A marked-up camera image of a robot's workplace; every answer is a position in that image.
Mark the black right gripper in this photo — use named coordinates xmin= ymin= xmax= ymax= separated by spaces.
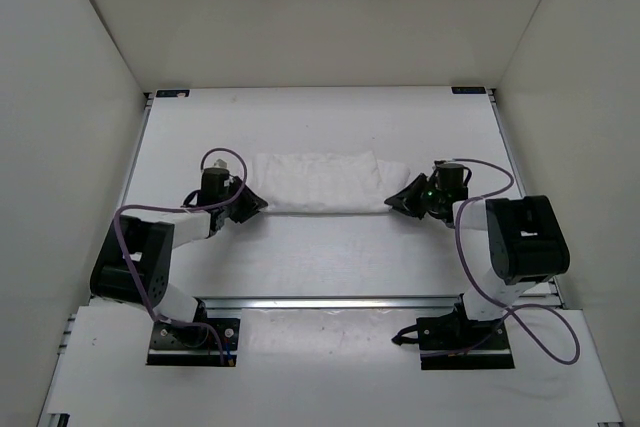
xmin=386 ymin=173 xmax=445 ymax=220

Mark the white pleated skirt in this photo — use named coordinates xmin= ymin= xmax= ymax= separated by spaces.
xmin=248 ymin=151 xmax=410 ymax=215

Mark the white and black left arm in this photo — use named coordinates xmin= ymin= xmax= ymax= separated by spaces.
xmin=90 ymin=167 xmax=268 ymax=345

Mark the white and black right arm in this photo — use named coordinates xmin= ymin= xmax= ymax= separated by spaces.
xmin=232 ymin=153 xmax=569 ymax=348

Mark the blue right corner label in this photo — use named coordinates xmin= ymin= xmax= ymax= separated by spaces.
xmin=451 ymin=86 xmax=486 ymax=95

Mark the blue corner label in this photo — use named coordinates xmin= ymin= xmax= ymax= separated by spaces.
xmin=155 ymin=89 xmax=190 ymax=98
xmin=451 ymin=86 xmax=486 ymax=95

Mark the blue left corner label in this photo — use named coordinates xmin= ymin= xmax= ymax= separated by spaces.
xmin=155 ymin=89 xmax=190 ymax=98

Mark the aluminium table edge rail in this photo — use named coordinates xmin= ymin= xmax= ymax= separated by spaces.
xmin=200 ymin=295 xmax=458 ymax=311

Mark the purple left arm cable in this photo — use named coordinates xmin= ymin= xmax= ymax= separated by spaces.
xmin=113 ymin=148 xmax=249 ymax=366

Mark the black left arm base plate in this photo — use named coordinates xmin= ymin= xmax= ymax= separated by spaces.
xmin=146 ymin=315 xmax=241 ymax=368

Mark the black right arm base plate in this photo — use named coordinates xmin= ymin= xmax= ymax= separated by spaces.
xmin=391 ymin=302 xmax=515 ymax=371

